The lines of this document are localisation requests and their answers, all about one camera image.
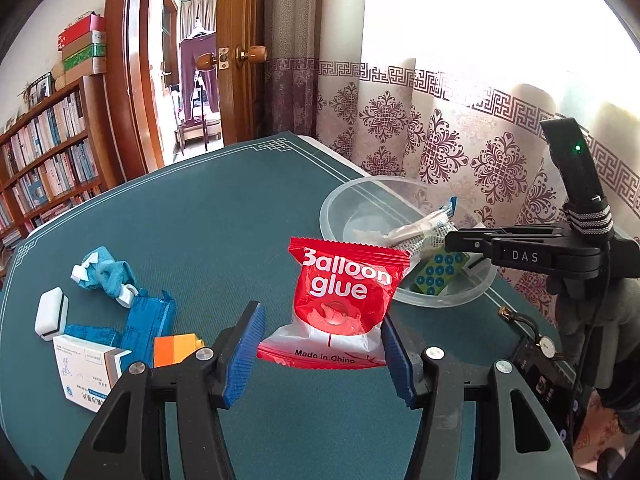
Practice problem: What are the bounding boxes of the brown cardboard box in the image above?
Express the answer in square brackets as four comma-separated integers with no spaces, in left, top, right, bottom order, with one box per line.
[63,57,109,86]

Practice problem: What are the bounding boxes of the orange and yellow toy block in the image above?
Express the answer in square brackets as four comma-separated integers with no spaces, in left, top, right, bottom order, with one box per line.
[152,332,206,369]

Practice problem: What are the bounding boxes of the wooden chair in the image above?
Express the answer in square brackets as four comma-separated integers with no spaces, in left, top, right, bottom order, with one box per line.
[174,110,224,155]

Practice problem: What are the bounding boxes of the patterned curtain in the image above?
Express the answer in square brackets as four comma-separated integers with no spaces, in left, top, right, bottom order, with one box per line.
[262,0,640,321]

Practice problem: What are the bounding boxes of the white printed packet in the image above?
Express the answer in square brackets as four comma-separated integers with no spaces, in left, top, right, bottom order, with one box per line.
[387,197,459,267]

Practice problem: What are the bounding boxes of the teal cloth with white tags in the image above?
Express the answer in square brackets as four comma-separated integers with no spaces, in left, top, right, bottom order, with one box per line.
[71,246,139,307]

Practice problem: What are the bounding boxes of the blue foil packet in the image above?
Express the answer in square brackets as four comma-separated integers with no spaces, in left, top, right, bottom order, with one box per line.
[121,288,177,367]
[63,323,122,349]

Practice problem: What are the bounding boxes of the white sponge with black stripe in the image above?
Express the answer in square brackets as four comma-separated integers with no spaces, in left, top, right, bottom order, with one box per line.
[34,287,69,342]

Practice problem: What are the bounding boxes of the wooden bookshelf with books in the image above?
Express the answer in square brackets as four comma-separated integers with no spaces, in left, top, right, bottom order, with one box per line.
[0,74,119,263]

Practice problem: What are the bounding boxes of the clear plastic bowl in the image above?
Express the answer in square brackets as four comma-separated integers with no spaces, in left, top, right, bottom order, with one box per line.
[319,176,498,308]

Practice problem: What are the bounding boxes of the picture frame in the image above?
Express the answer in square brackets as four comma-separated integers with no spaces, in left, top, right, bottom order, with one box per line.
[24,74,54,109]

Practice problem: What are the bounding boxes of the green block with blue dots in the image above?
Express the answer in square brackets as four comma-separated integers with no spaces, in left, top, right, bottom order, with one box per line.
[410,249,472,297]

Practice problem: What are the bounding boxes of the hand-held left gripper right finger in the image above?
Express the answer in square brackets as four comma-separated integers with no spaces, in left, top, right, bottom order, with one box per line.
[381,315,576,480]

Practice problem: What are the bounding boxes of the person's right hand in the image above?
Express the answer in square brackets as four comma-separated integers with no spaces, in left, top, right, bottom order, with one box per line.
[557,277,640,401]

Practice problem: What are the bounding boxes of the green box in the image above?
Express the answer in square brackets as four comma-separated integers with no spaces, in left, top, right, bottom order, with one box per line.
[61,42,109,73]

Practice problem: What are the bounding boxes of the wooden door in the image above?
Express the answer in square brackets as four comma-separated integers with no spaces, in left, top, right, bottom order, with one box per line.
[215,0,269,149]

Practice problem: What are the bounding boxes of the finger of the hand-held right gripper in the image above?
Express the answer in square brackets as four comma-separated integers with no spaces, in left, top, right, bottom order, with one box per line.
[444,226,568,261]

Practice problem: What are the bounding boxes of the brass door knob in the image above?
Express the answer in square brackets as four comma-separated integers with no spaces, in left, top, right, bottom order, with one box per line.
[235,44,269,67]

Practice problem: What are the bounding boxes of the wooden door frame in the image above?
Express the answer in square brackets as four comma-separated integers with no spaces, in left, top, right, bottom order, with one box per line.
[102,0,167,183]

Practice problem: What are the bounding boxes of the red glue packet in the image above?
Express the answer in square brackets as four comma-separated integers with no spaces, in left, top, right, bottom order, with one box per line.
[256,236,412,371]

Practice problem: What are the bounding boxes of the hanging purple clothes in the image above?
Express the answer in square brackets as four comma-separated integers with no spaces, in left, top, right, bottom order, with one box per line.
[178,29,221,124]

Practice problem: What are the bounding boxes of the red box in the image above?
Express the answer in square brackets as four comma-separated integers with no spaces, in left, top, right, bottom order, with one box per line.
[57,14,107,51]

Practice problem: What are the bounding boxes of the white and blue medicine box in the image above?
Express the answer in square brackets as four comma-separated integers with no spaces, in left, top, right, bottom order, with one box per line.
[52,334,134,414]

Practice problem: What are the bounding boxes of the brown strap with buckle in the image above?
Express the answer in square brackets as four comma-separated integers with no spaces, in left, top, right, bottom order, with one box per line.
[496,306,560,362]

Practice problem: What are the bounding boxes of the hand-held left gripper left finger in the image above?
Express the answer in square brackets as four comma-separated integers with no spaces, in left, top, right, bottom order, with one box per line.
[62,301,267,480]

